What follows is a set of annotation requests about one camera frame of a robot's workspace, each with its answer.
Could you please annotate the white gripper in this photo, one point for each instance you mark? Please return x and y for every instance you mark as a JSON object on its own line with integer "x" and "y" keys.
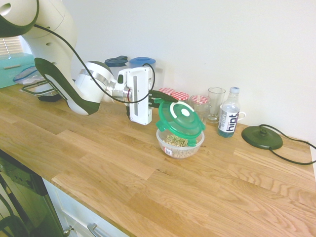
{"x": 142, "y": 108}

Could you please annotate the green round container lid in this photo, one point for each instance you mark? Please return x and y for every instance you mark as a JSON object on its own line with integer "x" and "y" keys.
{"x": 180, "y": 123}

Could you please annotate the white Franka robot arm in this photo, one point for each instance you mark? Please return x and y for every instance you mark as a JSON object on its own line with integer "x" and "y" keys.
{"x": 54, "y": 49}

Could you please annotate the glass jar red checked lid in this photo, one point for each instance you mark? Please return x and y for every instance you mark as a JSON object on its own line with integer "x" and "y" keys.
{"x": 200, "y": 98}
{"x": 182, "y": 96}
{"x": 166, "y": 90}

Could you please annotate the plastic pitcher with blue lid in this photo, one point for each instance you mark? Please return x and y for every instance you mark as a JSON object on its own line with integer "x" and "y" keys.
{"x": 142, "y": 61}

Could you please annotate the plastic pitcher with navy lid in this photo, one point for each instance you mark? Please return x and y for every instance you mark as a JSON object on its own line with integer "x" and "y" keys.
{"x": 117, "y": 67}

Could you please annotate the clear plastic food bowl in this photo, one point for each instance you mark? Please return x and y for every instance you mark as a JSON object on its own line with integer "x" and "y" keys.
{"x": 181, "y": 151}

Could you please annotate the black container with clear lid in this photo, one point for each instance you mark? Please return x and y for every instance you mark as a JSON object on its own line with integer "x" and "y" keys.
{"x": 40, "y": 90}

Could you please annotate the cereal rings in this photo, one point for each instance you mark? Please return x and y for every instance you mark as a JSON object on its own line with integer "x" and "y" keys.
{"x": 175, "y": 142}

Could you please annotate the clear faceted glass tumbler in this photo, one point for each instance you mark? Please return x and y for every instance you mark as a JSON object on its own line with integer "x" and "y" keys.
{"x": 202, "y": 116}

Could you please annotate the tall footed clear glass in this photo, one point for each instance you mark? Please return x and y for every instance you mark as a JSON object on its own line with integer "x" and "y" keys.
{"x": 216, "y": 103}

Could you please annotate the hint water bottle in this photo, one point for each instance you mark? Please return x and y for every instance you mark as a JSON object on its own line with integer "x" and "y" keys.
{"x": 228, "y": 121}

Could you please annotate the white mug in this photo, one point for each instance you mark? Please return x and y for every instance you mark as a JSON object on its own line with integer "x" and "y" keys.
{"x": 242, "y": 113}

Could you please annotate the black kettle base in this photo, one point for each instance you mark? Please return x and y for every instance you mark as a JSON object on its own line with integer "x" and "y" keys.
{"x": 261, "y": 139}

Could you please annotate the zip bag with blue seal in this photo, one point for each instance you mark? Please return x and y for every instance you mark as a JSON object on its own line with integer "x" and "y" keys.
{"x": 27, "y": 76}

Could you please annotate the white cabinet front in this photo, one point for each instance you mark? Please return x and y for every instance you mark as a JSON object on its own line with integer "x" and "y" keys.
{"x": 74, "y": 212}

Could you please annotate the teal bread box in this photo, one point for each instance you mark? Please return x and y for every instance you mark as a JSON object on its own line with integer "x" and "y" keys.
{"x": 10, "y": 71}

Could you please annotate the window blind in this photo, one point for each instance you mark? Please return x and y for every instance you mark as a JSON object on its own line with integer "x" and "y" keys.
{"x": 10, "y": 45}

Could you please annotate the silver cabinet knob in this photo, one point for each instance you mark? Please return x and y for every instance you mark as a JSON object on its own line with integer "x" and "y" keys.
{"x": 67, "y": 230}

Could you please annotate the black kitchen appliance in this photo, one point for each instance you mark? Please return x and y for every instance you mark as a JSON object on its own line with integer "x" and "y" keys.
{"x": 29, "y": 202}

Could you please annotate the dark chair back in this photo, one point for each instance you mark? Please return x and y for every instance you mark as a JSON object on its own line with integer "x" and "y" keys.
{"x": 12, "y": 222}

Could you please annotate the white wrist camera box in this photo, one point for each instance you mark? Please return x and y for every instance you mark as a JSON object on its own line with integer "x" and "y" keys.
{"x": 122, "y": 77}

